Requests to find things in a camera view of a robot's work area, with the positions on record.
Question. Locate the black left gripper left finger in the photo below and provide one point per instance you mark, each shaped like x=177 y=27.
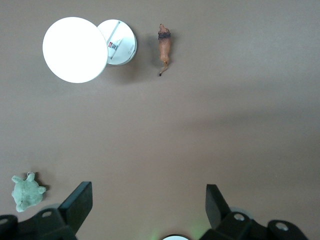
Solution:
x=75 y=205

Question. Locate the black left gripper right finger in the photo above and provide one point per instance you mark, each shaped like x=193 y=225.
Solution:
x=217 y=212

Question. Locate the brown lion statue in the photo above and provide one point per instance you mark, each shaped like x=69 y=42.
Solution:
x=165 y=47

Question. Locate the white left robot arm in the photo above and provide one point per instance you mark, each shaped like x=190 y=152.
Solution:
x=176 y=237

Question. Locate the green plush turtle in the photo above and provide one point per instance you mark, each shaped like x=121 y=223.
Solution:
x=26 y=193

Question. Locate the white round desk lamp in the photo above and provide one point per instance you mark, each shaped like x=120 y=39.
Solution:
x=75 y=50

